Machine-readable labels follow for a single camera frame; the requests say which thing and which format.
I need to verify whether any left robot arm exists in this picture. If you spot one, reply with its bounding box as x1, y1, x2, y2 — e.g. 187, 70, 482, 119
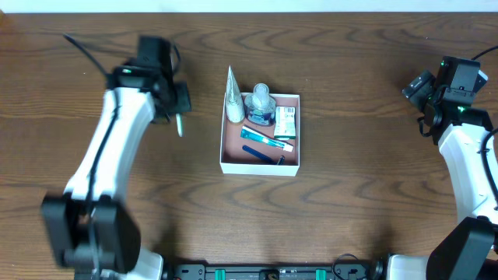
40, 35, 191, 279

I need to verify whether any white cardboard box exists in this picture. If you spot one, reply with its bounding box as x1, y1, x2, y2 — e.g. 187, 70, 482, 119
219, 93, 300, 177

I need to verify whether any red green toothpaste tube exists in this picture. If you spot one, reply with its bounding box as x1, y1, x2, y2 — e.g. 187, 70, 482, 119
240, 125, 293, 152

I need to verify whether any green white toothbrush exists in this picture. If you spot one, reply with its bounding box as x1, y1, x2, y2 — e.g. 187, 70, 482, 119
175, 113, 184, 137

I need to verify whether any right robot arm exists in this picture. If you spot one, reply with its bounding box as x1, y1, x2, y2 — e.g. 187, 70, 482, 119
373, 56, 497, 279

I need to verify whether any white lotion tube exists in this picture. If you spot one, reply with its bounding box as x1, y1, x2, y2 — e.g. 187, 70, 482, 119
225, 67, 245, 124

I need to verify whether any blue disposable razor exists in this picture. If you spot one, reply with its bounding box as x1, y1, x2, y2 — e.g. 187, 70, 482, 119
242, 145, 286, 166

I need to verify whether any clear pump soap bottle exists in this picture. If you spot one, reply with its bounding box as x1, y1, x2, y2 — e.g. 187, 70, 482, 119
244, 83, 276, 126

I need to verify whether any green white soap box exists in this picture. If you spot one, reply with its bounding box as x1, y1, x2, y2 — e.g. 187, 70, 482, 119
274, 107, 296, 140

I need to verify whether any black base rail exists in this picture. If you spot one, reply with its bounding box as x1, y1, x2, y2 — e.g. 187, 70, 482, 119
161, 260, 387, 280

